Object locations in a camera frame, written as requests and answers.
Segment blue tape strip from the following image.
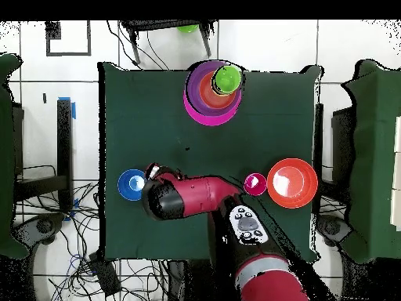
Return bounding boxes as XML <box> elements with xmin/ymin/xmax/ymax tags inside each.
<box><xmin>58</xmin><ymin>96</ymin><xmax>77</xmax><ymax>120</ymax></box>

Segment cable bundle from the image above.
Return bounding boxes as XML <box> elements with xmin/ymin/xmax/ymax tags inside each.
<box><xmin>13</xmin><ymin>164</ymin><xmax>106</xmax><ymax>301</ymax></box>

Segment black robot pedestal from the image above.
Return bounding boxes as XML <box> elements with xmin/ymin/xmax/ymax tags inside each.
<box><xmin>167</xmin><ymin>259</ymin><xmax>214</xmax><ymax>301</ymax></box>

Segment pink bowl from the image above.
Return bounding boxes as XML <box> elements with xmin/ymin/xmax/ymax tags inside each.
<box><xmin>183</xmin><ymin>90</ymin><xmax>243</xmax><ymax>127</ymax></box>

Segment large orange bowl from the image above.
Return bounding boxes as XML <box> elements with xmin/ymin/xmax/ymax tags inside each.
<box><xmin>266</xmin><ymin>158</ymin><xmax>320</xmax><ymax>210</ymax></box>

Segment red cup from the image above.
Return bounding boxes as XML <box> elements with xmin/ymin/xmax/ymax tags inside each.
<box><xmin>243</xmin><ymin>172</ymin><xmax>268</xmax><ymax>198</ymax></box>

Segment black pedestal foot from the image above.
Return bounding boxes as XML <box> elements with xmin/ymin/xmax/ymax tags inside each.
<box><xmin>12</xmin><ymin>212</ymin><xmax>67</xmax><ymax>250</ymax></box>
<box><xmin>316</xmin><ymin>214</ymin><xmax>353</xmax><ymax>248</ymax></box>

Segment green side table cloth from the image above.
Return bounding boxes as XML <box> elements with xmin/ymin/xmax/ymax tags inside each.
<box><xmin>340</xmin><ymin>58</ymin><xmax>401</xmax><ymax>265</ymax></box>
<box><xmin>0</xmin><ymin>52</ymin><xmax>30</xmax><ymax>260</ymax></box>

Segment black power brick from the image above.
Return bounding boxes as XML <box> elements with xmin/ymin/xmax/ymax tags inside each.
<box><xmin>88</xmin><ymin>250</ymin><xmax>122</xmax><ymax>298</ymax></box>

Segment black upright post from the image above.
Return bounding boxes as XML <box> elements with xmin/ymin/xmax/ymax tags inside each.
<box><xmin>56</xmin><ymin>98</ymin><xmax>74</xmax><ymax>212</ymax></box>

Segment small orange bowl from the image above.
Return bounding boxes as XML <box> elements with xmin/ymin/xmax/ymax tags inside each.
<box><xmin>199</xmin><ymin>71</ymin><xmax>238</xmax><ymax>111</ymax></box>

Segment dark green tablecloth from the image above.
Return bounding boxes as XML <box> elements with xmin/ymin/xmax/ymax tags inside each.
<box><xmin>97</xmin><ymin>61</ymin><xmax>324</xmax><ymax>263</ymax></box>

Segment black cross beam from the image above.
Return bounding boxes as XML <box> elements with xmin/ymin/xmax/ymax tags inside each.
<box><xmin>13</xmin><ymin>174</ymin><xmax>69</xmax><ymax>201</ymax></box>

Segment blue bowl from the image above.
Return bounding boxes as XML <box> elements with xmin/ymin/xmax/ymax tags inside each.
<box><xmin>117</xmin><ymin>169</ymin><xmax>147</xmax><ymax>201</ymax></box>

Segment green cup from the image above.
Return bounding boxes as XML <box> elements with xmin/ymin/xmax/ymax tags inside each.
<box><xmin>212</xmin><ymin>64</ymin><xmax>244</xmax><ymax>95</ymax></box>

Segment black metal stool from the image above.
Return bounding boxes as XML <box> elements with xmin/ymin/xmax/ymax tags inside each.
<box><xmin>119</xmin><ymin>19</ymin><xmax>218</xmax><ymax>66</ymax></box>

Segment white boxes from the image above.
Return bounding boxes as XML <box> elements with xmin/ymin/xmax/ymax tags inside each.
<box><xmin>389</xmin><ymin>114</ymin><xmax>401</xmax><ymax>233</ymax></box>

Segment purple bowl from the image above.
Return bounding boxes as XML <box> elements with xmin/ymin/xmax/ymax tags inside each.
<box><xmin>184</xmin><ymin>60</ymin><xmax>243</xmax><ymax>116</ymax></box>

